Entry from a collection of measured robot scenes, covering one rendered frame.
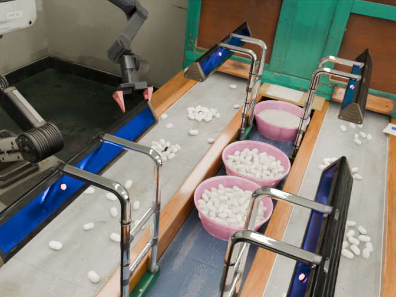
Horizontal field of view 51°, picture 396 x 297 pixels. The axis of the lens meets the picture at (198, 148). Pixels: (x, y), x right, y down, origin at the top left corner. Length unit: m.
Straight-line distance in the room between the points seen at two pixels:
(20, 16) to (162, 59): 2.00
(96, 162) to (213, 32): 1.47
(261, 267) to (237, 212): 0.26
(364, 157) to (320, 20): 0.70
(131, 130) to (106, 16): 2.65
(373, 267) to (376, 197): 0.37
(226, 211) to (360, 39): 1.16
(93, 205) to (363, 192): 0.98
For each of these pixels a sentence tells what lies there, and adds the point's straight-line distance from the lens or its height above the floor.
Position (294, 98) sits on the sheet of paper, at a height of 0.78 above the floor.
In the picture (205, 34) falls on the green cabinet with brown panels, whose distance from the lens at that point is 2.36.
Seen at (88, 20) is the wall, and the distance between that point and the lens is 3.85.
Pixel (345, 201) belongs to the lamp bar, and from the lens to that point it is 1.02.
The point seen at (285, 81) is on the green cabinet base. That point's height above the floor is 0.81.
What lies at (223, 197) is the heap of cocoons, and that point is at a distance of 1.46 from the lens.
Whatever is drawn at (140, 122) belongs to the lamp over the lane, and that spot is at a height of 1.08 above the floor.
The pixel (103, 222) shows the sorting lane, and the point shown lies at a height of 0.74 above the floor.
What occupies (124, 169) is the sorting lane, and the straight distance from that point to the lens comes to 1.56.
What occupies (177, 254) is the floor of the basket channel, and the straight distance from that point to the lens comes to 1.34.
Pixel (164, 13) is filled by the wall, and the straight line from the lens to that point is 3.43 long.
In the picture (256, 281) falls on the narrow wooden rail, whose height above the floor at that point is 0.76.
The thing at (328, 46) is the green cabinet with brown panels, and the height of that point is 1.03.
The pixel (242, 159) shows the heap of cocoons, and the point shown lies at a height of 0.74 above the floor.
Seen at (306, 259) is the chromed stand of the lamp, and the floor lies 1.11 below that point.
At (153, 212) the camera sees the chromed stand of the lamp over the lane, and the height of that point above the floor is 0.96.
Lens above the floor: 1.66
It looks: 33 degrees down
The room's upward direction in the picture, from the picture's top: 7 degrees clockwise
